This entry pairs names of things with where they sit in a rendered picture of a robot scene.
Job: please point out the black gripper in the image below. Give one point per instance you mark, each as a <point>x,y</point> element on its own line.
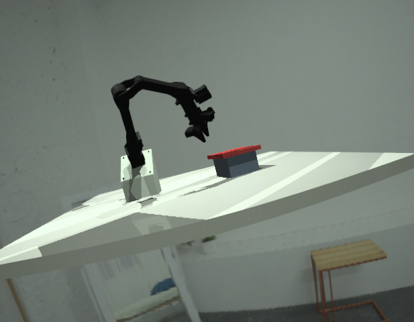
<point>197,129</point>

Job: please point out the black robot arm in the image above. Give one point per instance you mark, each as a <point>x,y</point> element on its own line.
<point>183,94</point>

